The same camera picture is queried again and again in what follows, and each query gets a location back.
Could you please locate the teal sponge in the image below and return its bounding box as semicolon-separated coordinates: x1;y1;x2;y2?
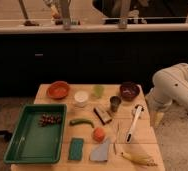
68;138;84;161

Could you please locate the light green cup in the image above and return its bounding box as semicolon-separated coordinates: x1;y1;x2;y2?
93;84;104;98

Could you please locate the dark red bowl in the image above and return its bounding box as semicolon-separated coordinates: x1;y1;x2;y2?
120;82;140;101

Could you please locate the yellow corn cob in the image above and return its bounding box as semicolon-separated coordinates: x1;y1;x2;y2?
121;152;157;166

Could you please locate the orange fruit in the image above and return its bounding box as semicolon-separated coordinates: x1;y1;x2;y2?
92;127;105;142

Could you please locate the green plastic tray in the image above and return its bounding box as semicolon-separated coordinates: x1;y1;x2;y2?
4;104;67;164

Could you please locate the green cucumber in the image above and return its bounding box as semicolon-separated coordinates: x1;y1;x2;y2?
69;118;94;128

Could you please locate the white cup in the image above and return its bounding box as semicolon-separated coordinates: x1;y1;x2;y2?
74;91;89;107

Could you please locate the brown wooden block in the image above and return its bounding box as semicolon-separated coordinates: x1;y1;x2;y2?
94;107;112;125

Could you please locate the grey towel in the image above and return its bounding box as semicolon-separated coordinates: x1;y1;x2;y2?
89;138;111;162

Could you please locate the bunch of red grapes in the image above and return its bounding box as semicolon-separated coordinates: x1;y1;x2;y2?
39;114;62;127

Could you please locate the orange bowl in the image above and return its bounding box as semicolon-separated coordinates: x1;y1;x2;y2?
47;81;70;99

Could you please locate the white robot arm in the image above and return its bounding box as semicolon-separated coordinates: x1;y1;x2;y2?
145;63;188;127

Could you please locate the metal cup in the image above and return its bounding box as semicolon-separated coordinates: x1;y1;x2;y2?
110;96;121;112

